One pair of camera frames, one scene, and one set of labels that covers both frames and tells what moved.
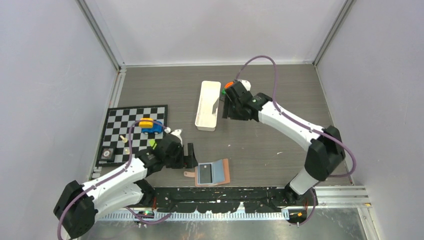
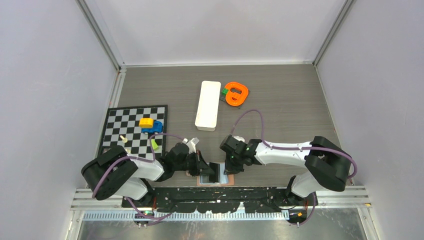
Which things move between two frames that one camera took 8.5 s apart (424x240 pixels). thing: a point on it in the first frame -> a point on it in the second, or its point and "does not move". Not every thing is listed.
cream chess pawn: x=124 y=140 does not move
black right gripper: x=227 y=111 -> x=229 y=169
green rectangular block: x=151 y=142 does not move
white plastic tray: x=208 y=109 does not move
